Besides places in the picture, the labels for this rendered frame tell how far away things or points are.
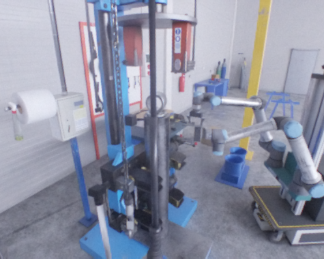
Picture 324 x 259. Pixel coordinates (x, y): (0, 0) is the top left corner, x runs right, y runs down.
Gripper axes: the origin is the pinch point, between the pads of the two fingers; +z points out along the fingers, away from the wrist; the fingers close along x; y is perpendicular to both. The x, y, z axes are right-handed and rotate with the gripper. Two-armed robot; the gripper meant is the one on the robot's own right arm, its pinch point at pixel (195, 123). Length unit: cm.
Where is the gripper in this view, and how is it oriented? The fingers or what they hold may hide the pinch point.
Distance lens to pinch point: 212.2
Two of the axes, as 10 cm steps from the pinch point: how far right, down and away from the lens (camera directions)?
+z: 0.0, 9.3, 3.7
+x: -8.5, -1.9, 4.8
